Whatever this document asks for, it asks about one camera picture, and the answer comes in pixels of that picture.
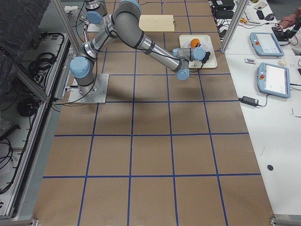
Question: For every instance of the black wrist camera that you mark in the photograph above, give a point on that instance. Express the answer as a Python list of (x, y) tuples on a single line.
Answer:
[(206, 57)]

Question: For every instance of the black round sticker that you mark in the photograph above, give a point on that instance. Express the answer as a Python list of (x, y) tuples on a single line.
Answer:
[(270, 167)]

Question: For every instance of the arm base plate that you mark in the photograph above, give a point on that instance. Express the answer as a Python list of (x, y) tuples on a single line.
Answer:
[(103, 26), (92, 94)]

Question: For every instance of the lower blue teach pendant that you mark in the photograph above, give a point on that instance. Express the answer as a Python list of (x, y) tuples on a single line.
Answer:
[(274, 80)]

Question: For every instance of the small card box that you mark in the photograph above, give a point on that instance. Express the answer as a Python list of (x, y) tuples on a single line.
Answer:
[(250, 61)]

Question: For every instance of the black power adapter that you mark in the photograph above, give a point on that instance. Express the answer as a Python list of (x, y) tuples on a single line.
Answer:
[(249, 101)]

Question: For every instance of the orange fruit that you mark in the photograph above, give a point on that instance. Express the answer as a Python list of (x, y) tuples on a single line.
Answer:
[(193, 42)]

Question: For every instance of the white round plate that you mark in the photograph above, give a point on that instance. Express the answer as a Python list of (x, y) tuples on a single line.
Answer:
[(204, 45)]

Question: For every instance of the upper blue teach pendant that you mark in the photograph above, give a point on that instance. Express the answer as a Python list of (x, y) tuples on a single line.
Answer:
[(266, 44)]

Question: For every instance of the black computer mouse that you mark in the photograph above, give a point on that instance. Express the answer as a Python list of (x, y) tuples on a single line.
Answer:
[(269, 17)]

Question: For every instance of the bamboo cutting board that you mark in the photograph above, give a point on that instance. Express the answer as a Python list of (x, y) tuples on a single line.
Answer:
[(157, 23)]

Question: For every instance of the blue teach pendant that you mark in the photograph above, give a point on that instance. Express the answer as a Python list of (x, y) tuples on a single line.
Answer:
[(266, 44), (274, 80)]

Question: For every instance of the aluminium frame post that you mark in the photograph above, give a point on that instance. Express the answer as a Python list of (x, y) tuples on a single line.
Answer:
[(241, 6)]

